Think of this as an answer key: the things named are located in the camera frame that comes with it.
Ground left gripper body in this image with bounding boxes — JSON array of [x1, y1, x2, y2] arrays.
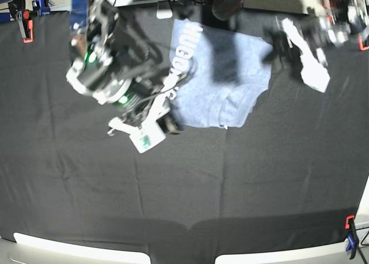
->
[[263, 28, 302, 80]]

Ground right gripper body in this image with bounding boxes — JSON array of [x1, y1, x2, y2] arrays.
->
[[112, 74, 185, 126]]

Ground blue-grey t-shirt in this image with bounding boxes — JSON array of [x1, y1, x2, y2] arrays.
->
[[170, 19, 272, 129]]

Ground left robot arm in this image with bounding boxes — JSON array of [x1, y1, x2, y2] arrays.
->
[[263, 0, 368, 93]]

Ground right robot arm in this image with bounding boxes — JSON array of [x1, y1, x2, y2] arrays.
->
[[66, 0, 184, 135]]

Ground orange black clamp far-right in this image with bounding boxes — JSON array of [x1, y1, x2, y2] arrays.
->
[[358, 36, 369, 51]]

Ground black table cloth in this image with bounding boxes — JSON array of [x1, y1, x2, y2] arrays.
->
[[1, 13, 368, 263]]

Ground blue bar clamp far-left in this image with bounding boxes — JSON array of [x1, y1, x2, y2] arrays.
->
[[32, 0, 51, 16]]

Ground orange black clamp far-left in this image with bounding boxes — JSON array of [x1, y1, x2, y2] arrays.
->
[[8, 3, 33, 43]]

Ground blue orange clamp near-right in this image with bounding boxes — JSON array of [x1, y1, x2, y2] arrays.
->
[[345, 215, 368, 264]]

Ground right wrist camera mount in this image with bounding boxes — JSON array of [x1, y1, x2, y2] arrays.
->
[[108, 91, 172, 153]]

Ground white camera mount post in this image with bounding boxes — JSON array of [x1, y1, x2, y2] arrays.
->
[[156, 0, 173, 20]]

